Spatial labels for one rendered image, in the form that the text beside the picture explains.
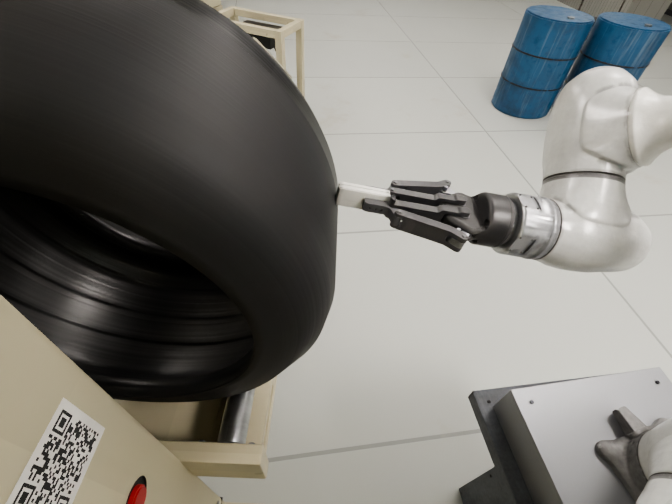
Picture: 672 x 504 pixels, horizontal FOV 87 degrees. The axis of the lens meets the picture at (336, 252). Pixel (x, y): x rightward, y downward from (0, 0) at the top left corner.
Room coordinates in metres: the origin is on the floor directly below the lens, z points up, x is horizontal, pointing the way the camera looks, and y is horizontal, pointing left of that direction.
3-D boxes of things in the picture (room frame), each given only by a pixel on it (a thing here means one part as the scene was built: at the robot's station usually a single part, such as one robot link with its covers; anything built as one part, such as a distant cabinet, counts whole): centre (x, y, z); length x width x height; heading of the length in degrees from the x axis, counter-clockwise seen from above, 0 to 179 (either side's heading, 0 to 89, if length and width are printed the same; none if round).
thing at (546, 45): (3.61, -2.03, 0.41); 1.17 x 0.69 x 0.82; 99
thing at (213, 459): (0.13, 0.28, 0.90); 0.40 x 0.03 x 0.10; 92
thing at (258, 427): (0.31, 0.15, 0.83); 0.36 x 0.09 x 0.06; 2
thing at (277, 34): (2.84, 0.70, 0.40); 0.60 x 0.35 x 0.80; 71
